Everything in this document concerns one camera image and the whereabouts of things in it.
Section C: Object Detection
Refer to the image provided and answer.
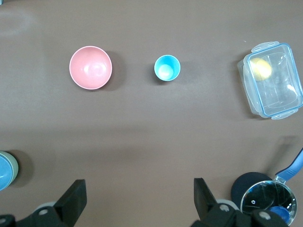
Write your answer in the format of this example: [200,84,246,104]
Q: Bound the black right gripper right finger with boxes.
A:
[194,177,289,227]

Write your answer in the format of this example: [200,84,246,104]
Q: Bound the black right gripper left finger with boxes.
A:
[0,179,87,227]

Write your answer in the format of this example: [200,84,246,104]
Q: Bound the green bowl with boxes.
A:
[0,150,19,187]

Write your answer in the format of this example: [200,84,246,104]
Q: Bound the blue bowl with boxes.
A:
[0,155,13,191]

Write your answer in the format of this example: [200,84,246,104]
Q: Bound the pink bowl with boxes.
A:
[69,45,113,90]

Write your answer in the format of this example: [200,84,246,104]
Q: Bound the glass lid blue knob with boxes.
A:
[240,180,297,227]

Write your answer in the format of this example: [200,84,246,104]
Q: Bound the brown table cloth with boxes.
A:
[0,0,303,227]

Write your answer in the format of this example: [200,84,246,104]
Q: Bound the clear plastic lidded container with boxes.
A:
[237,41,303,120]

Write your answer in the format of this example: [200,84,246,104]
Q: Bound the blue cup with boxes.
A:
[154,54,181,82]

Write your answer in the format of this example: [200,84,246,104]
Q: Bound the yellow lemon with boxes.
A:
[250,58,273,82]

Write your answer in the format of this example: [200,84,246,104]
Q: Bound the black saucepan blue handle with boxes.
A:
[231,148,303,227]

